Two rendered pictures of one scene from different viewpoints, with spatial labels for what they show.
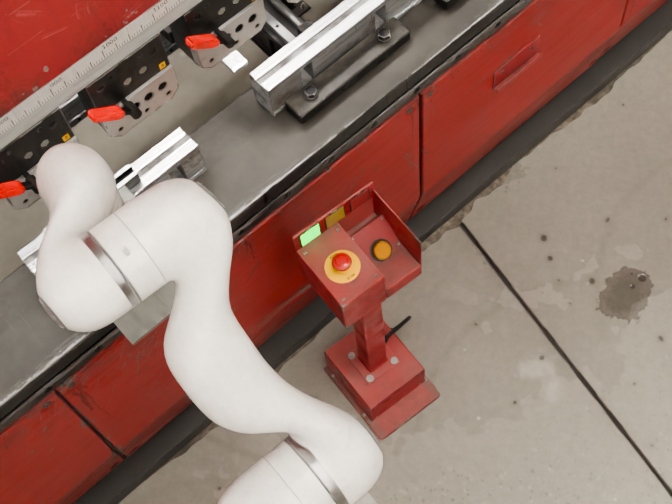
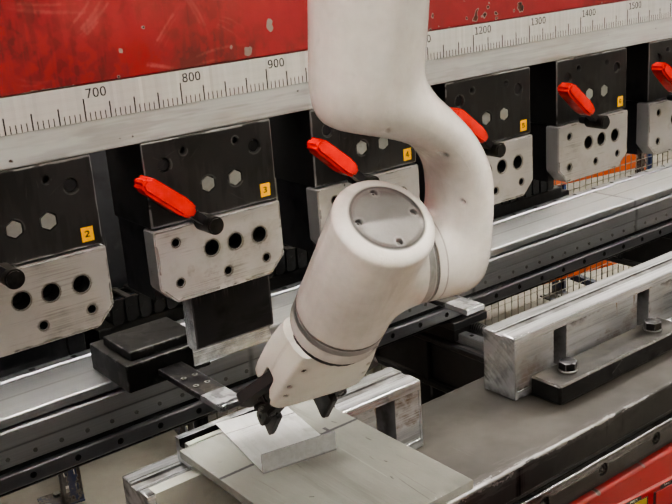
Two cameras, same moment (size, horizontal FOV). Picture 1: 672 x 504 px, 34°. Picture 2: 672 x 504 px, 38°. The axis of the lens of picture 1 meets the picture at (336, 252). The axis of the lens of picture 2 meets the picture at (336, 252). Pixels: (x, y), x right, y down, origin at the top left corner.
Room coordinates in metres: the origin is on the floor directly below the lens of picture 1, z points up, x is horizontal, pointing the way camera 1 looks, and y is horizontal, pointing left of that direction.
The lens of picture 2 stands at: (0.00, 0.41, 1.51)
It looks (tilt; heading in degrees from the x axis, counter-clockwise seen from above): 18 degrees down; 355
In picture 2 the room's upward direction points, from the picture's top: 4 degrees counter-clockwise
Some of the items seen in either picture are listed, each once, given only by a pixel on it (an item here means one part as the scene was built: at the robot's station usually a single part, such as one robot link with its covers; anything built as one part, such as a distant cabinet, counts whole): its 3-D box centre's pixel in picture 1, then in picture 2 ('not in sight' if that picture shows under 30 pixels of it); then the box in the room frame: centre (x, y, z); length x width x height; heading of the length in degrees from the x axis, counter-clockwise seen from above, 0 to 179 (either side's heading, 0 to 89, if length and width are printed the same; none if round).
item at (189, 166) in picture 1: (115, 209); (285, 459); (1.04, 0.40, 0.92); 0.39 x 0.06 x 0.10; 122
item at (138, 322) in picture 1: (129, 262); (319, 468); (0.89, 0.37, 1.00); 0.26 x 0.18 x 0.01; 32
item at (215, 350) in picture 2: not in sight; (229, 313); (1.01, 0.45, 1.13); 0.10 x 0.02 x 0.10; 122
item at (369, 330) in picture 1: (367, 320); not in sight; (0.93, -0.04, 0.39); 0.05 x 0.05 x 0.54; 28
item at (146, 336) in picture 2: not in sight; (177, 366); (1.15, 0.53, 1.01); 0.26 x 0.12 x 0.05; 32
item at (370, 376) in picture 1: (372, 358); not in sight; (0.93, -0.04, 0.13); 0.10 x 0.10 x 0.01; 28
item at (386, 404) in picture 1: (381, 375); not in sight; (0.91, -0.06, 0.06); 0.25 x 0.20 x 0.12; 28
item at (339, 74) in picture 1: (348, 69); (611, 358); (1.29, -0.09, 0.89); 0.30 x 0.05 x 0.03; 122
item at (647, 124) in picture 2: not in sight; (655, 91); (1.42, -0.21, 1.26); 0.15 x 0.09 x 0.17; 122
